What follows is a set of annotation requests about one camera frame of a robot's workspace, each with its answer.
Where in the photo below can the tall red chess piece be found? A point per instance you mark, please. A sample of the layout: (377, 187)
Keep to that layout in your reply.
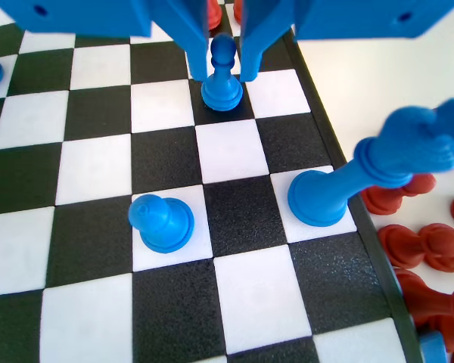
(237, 11)

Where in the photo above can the blue chess pawn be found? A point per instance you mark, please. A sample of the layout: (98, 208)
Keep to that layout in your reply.
(166, 230)
(221, 94)

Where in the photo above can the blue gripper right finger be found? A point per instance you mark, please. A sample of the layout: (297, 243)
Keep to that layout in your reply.
(251, 34)

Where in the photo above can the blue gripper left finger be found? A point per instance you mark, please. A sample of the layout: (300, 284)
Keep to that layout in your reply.
(191, 34)

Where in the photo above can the black white chessboard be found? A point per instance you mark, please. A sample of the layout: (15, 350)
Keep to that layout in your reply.
(231, 151)

